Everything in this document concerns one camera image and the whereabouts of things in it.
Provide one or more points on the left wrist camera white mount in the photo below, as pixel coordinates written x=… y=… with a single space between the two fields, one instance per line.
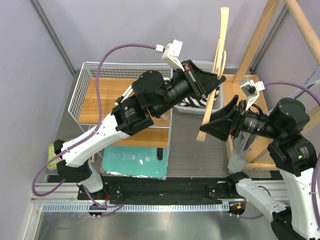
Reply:
x=171 y=53

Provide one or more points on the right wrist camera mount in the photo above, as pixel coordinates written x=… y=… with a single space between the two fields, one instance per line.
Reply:
x=251 y=89

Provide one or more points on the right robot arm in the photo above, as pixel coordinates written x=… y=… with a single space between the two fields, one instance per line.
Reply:
x=294 y=156

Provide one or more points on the grey garment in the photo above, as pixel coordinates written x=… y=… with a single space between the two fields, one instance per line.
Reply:
x=241 y=145

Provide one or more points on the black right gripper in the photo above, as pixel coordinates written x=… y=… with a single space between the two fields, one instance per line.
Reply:
x=228 y=120

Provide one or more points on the black white striped tank top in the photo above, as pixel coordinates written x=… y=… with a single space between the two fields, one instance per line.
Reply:
x=193 y=102

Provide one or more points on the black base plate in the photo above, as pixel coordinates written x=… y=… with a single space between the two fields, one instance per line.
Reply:
x=171 y=191

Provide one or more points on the teal cutting board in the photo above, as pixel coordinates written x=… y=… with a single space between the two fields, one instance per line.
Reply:
x=139 y=162

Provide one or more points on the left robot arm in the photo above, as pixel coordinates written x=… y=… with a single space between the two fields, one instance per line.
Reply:
x=151 y=97

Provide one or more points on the green paperback book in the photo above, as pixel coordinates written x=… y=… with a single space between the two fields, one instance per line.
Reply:
x=51 y=154

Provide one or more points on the white wire basket shelf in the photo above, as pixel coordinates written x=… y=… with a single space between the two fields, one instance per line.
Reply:
x=114 y=79

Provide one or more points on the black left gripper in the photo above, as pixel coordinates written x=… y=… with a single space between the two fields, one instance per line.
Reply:
x=201 y=82

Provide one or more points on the black white marker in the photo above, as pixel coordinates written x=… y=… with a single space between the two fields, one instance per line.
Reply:
x=124 y=96

